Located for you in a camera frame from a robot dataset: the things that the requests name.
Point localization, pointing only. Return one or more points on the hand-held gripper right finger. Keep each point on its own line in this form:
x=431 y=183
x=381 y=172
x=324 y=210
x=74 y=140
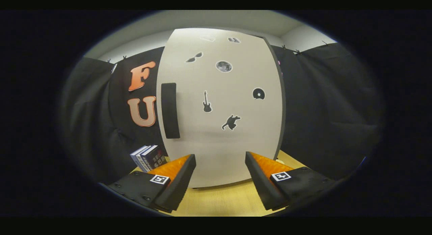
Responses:
x=260 y=182

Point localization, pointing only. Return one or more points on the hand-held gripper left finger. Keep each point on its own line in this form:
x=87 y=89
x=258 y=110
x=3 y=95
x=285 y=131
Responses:
x=177 y=184

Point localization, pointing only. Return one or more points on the white cabinet door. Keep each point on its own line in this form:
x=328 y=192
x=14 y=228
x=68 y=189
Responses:
x=219 y=150

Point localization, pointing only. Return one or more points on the dark blue book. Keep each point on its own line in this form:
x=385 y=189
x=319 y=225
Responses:
x=155 y=158

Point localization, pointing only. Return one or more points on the blue and white book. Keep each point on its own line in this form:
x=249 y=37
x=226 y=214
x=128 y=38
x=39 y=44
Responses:
x=138 y=160

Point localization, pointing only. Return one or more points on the grey cabinet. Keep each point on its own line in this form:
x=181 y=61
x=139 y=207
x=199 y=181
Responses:
x=284 y=106

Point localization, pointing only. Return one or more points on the black backdrop cloth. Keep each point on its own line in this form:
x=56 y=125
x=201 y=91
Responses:
x=330 y=110

